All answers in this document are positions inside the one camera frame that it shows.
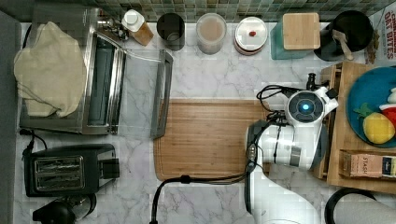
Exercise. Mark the plush watermelon slice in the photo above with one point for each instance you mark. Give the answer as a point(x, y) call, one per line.
point(389, 111)

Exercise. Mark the bamboo drawer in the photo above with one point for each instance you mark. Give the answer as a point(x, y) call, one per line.
point(331, 77)

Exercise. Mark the clear cereal container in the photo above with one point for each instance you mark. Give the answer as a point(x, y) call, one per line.
point(211, 30)

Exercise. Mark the white capped seasoning bottle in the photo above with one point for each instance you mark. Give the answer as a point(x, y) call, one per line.
point(137, 27)

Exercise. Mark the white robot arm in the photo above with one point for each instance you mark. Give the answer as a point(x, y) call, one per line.
point(294, 136)

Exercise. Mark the blue round plate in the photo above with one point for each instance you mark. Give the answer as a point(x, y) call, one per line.
point(371, 88)

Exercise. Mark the oat bites box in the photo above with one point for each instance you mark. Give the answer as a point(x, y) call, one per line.
point(381, 51)

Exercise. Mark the teal container with bamboo lid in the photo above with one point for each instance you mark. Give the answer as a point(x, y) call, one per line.
point(295, 36)

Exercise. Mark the white plush item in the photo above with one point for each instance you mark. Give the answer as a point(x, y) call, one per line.
point(392, 96)

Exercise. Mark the yellow plush pineapple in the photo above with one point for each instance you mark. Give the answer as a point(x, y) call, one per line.
point(377, 128)

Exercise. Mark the large bamboo cutting board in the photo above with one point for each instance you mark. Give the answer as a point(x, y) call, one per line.
point(205, 137)

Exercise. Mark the stainless toaster oven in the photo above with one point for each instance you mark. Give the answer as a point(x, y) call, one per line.
point(127, 90)

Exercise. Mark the wooden spoon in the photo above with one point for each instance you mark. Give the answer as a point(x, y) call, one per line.
point(341, 37)

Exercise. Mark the black and silver toaster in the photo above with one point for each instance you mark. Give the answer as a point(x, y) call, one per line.
point(70, 170)

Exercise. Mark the bamboo drawer cabinet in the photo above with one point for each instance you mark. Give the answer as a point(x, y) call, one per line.
point(343, 137)

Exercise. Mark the black utensil pot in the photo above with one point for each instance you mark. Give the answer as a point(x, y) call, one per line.
point(357, 28)

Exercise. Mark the beige cloth oven mitt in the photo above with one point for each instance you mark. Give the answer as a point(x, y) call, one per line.
point(51, 75)

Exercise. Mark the jar with white lid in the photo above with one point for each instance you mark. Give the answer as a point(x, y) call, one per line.
point(250, 36)

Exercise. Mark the dark cylindrical cup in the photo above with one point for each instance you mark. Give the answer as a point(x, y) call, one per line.
point(171, 29)

